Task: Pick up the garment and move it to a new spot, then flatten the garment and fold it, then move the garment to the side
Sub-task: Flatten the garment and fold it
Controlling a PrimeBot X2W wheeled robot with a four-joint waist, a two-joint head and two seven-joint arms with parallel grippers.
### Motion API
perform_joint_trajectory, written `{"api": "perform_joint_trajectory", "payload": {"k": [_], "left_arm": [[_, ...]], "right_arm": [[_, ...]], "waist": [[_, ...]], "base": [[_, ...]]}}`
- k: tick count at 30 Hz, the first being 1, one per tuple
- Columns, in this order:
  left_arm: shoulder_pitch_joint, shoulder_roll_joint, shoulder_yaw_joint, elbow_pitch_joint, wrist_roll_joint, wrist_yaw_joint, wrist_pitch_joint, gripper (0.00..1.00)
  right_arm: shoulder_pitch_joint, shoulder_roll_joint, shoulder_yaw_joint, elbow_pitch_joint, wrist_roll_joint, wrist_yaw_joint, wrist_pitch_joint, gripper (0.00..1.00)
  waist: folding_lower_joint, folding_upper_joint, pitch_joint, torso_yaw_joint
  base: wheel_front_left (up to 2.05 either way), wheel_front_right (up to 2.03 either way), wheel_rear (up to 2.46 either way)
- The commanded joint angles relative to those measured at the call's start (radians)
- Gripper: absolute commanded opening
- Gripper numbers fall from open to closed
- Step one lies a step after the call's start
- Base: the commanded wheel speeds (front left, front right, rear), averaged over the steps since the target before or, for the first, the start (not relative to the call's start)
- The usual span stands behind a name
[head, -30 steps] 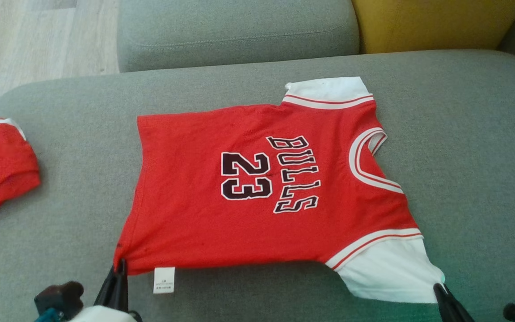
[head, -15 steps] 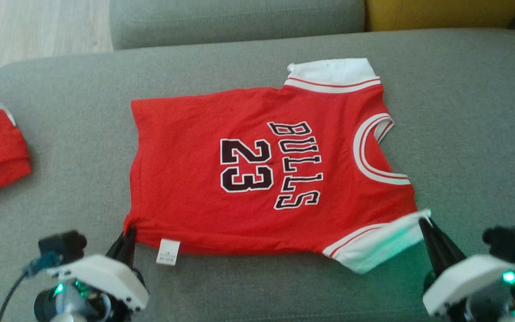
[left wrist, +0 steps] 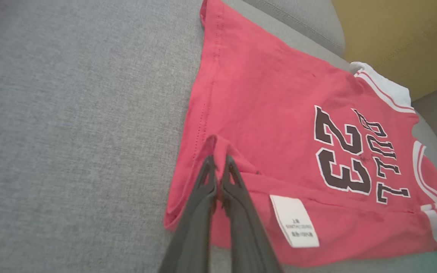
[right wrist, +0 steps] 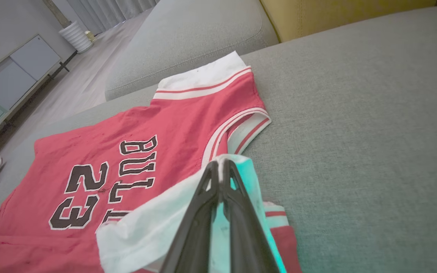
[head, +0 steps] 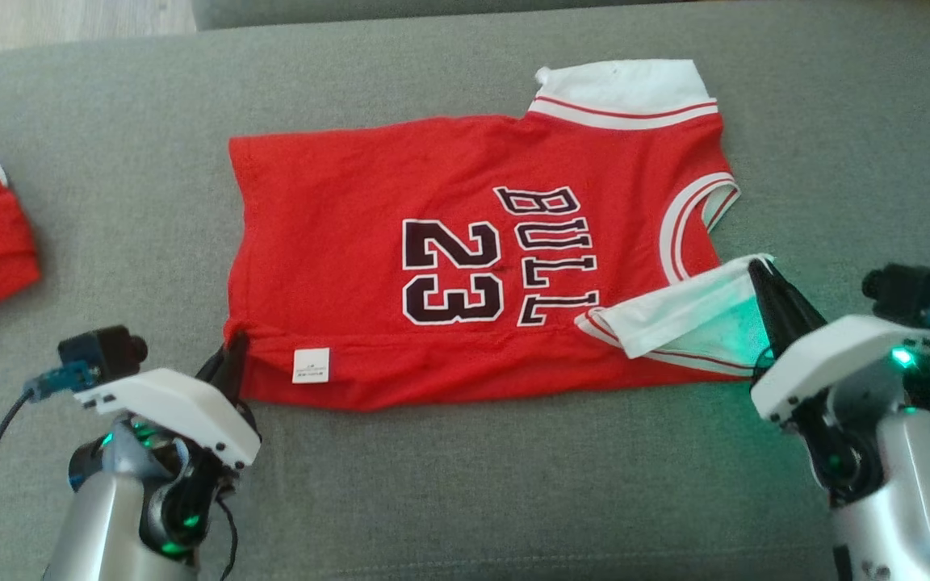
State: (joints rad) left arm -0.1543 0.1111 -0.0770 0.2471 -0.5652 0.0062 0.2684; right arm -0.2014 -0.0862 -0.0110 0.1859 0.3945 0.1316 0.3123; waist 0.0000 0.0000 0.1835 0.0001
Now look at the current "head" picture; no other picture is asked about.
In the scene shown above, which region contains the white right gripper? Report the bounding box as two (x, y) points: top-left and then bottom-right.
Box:
(748, 259), (930, 424)

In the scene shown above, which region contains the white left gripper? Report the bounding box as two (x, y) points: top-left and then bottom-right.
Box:
(73, 332), (263, 471)

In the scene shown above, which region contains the red basketball jersey number 23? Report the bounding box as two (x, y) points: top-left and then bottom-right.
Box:
(223, 58), (777, 413)

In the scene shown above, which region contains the large grey ottoman cushion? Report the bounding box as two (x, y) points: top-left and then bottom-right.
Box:
(0, 0), (930, 581)

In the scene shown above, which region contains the left camera cable blue plug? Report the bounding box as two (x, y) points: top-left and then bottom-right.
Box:
(0, 361), (99, 581)

